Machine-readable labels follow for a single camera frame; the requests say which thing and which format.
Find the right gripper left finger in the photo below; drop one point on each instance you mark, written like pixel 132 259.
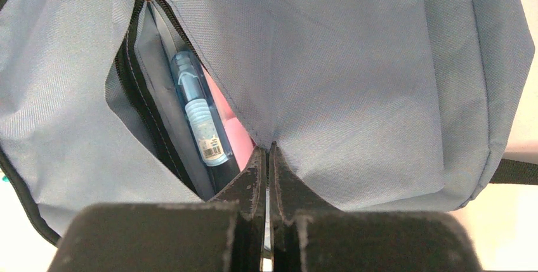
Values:
pixel 223 234

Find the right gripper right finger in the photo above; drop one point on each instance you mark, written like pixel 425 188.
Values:
pixel 309 234

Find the blue highlighter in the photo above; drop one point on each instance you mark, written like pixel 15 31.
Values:
pixel 202 115

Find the pink highlighter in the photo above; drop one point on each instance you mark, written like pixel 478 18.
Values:
pixel 240 140

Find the blue student backpack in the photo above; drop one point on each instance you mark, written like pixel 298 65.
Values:
pixel 375 105

